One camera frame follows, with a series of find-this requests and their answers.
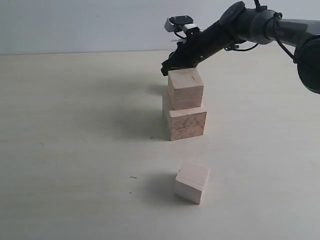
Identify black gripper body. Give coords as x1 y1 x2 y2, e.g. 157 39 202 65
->
161 24 235 76

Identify medium wooden cube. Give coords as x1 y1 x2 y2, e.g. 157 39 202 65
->
168 68 204 110

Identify pale wooden cube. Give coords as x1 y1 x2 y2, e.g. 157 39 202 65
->
174 161 210 205

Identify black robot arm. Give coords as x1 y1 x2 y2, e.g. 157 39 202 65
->
161 1 320 94

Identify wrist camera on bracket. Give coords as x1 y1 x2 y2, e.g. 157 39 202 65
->
164 15 201 39

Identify black cable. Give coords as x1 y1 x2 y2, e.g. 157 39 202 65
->
224 0 301 63

